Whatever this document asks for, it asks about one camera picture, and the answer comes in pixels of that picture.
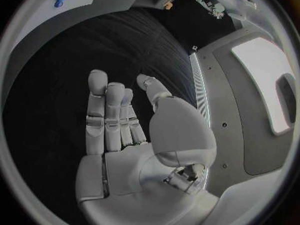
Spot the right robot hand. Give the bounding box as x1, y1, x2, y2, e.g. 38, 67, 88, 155
74, 69, 220, 225

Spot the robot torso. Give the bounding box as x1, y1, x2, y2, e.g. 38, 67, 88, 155
186, 27, 299, 199

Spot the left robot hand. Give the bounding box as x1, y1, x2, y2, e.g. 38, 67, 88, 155
185, 0, 227, 20

